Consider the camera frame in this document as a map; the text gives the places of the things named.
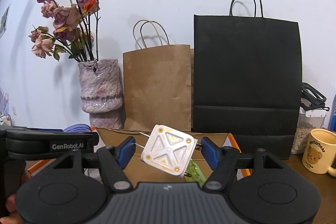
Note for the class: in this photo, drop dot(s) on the blue plastic jar lid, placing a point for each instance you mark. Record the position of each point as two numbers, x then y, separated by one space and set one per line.
78 128

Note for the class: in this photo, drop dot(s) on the black paper bag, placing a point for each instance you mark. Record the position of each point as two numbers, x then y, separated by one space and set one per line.
247 79

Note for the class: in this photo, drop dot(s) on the brown paper bag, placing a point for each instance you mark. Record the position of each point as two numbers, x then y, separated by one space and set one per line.
157 86

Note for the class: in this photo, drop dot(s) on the person's left hand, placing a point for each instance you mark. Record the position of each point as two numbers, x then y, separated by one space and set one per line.
14 217

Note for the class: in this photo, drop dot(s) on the yellow bear mug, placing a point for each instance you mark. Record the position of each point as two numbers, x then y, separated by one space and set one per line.
319 154

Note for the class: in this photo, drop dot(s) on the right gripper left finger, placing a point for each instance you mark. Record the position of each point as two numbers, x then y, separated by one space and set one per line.
122 154

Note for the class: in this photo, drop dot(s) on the white square adapter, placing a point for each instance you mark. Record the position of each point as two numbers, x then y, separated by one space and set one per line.
168 149

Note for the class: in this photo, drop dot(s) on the dried pink rose bouquet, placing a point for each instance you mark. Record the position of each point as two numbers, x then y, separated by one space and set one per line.
75 30

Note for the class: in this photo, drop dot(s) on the purple marbled vase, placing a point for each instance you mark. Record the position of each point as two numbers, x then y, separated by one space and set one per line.
101 92

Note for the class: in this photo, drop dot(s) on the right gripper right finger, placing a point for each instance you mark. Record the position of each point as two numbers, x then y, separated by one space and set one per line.
214 155

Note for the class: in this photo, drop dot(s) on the clear food container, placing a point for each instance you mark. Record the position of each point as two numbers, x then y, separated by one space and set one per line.
307 120

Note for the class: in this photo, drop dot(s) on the red cardboard box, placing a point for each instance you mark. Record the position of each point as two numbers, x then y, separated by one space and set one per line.
137 171

